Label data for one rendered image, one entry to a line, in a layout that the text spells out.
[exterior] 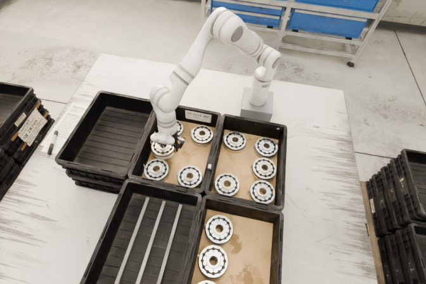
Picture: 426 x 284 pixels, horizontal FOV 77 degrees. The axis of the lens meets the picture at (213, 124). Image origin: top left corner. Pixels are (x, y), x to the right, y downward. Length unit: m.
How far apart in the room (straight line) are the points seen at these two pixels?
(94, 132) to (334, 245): 1.17
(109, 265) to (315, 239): 0.82
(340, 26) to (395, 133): 1.13
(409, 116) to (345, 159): 1.67
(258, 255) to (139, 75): 1.22
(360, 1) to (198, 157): 2.25
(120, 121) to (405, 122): 2.53
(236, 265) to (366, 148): 1.85
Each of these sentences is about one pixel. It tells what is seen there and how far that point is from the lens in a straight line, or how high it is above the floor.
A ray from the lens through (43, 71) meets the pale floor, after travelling 3.17.
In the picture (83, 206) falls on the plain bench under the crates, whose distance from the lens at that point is 1.34.
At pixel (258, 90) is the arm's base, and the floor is 0.92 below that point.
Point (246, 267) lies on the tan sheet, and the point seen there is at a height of 0.83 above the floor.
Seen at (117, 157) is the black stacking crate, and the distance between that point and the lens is 1.26.
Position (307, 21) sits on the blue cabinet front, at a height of 0.42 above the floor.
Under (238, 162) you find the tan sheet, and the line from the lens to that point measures 1.21.
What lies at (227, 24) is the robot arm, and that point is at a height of 1.41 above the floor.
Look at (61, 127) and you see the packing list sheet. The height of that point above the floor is 0.70.
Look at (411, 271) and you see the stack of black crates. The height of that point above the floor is 0.39.
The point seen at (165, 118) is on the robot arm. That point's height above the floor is 1.13.
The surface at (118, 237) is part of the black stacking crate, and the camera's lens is 1.11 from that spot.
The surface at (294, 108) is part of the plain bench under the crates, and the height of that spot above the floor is 0.70.
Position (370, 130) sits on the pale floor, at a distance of 2.79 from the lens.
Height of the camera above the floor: 1.87
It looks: 53 degrees down
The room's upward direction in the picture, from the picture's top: 5 degrees clockwise
